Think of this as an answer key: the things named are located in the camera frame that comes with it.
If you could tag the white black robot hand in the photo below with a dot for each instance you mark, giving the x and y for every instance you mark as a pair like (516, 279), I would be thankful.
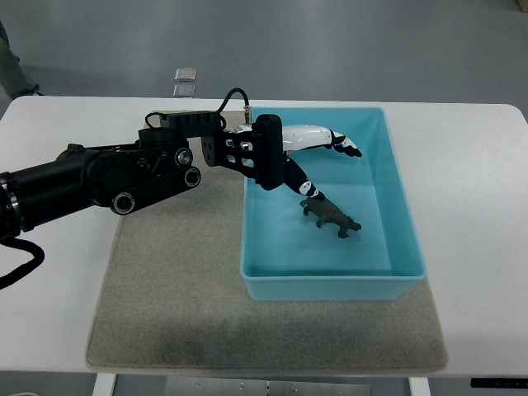
(261, 151)

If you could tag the brown toy hippo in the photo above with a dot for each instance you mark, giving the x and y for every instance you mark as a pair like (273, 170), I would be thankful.
(327, 212)

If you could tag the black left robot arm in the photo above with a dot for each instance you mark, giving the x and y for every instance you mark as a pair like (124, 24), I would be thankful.
(124, 178)

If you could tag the blue plastic box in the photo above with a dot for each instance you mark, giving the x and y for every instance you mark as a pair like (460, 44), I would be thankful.
(286, 255)

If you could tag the lower silver floor plate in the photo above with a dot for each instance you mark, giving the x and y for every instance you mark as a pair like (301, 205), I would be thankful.
(184, 90)

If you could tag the silver floor plate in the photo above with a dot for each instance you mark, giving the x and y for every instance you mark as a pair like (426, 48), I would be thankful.
(185, 75)
(184, 90)

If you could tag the upper silver floor plate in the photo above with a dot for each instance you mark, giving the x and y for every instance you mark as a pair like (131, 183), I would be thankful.
(185, 75)

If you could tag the grey felt mat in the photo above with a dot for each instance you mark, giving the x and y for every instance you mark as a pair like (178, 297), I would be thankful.
(173, 298)

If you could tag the person leg in background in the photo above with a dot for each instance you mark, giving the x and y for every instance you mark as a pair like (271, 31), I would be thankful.
(13, 80)

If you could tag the black table control panel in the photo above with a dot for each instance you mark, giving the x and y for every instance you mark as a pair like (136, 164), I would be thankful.
(499, 383)

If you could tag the metal table frame bracket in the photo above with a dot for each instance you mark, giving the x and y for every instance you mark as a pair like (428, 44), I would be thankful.
(216, 386)

